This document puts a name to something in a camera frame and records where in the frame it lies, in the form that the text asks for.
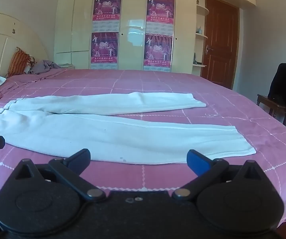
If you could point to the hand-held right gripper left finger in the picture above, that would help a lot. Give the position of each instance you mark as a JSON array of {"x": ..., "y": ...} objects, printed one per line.
[{"x": 81, "y": 157}]

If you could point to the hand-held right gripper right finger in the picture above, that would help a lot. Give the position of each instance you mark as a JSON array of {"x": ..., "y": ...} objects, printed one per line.
[{"x": 195, "y": 159}]

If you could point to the white pants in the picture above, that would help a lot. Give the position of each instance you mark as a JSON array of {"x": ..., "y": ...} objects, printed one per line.
[{"x": 108, "y": 134}]

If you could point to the pink pillow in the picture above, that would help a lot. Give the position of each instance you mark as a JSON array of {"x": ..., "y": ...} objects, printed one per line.
[{"x": 0, "y": 93}]

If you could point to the orange striped pillow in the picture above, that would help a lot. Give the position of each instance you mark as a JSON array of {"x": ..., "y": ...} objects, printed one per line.
[{"x": 18, "y": 62}]

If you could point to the pink checked bed sheet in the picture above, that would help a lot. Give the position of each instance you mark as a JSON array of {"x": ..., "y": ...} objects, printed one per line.
[{"x": 157, "y": 82}]

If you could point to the grey crumpled cloth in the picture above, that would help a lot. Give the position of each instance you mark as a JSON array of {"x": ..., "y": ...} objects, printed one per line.
[{"x": 44, "y": 66}]

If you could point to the wooden chair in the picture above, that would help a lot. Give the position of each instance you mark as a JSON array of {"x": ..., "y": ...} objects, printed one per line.
[{"x": 272, "y": 104}]

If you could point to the small dark object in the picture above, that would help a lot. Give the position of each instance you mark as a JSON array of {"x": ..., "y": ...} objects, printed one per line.
[{"x": 196, "y": 59}]

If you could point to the cream bed headboard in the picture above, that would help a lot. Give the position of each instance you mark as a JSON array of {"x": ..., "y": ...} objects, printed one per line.
[{"x": 8, "y": 32}]

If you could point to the brown wooden door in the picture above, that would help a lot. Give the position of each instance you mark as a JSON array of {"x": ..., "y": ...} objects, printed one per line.
[{"x": 220, "y": 42}]

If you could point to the cream corner shelves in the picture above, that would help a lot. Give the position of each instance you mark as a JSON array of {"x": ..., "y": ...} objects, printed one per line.
[{"x": 201, "y": 36}]

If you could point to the cream wardrobe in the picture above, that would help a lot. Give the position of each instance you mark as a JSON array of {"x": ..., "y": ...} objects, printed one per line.
[{"x": 133, "y": 42}]

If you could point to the purple wall poster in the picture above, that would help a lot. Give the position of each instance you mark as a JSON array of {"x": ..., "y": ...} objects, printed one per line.
[
  {"x": 107, "y": 6},
  {"x": 104, "y": 47},
  {"x": 157, "y": 52},
  {"x": 160, "y": 8}
]

